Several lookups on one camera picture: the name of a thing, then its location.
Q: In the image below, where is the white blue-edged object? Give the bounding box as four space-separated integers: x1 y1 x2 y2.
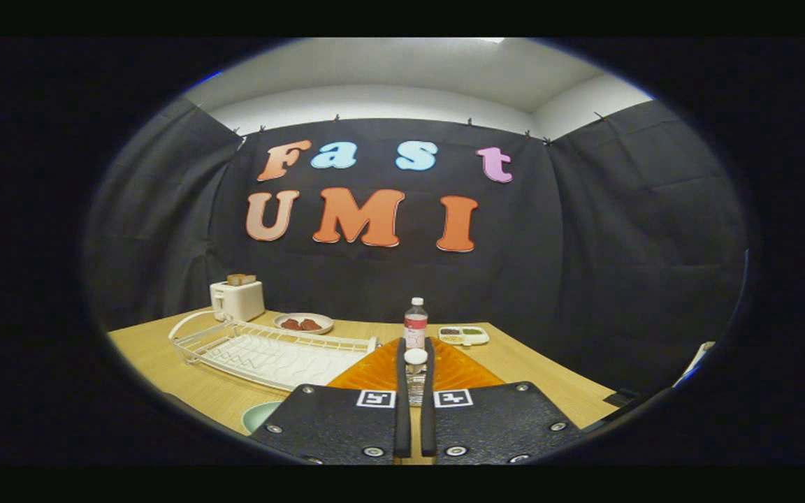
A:
674 341 716 386

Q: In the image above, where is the black backdrop cloth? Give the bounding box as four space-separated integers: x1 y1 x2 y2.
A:
85 98 749 413

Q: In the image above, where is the light green plate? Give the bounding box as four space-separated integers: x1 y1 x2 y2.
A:
241 400 284 435

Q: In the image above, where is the white toaster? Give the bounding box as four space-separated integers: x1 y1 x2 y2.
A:
210 279 266 323

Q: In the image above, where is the white wire dish rack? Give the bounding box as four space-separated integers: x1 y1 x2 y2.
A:
168 311 381 392

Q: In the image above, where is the clear water bottle red label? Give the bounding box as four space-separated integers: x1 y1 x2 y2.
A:
403 297 429 350

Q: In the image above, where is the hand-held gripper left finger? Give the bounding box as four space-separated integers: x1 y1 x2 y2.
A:
249 337 412 466

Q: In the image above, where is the white sectioned dish with grains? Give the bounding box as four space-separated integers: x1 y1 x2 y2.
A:
438 325 490 347

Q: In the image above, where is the white plate with meat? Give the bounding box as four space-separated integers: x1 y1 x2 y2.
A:
273 312 335 335

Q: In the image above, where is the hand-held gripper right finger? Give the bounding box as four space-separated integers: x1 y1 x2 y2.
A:
421 337 585 466

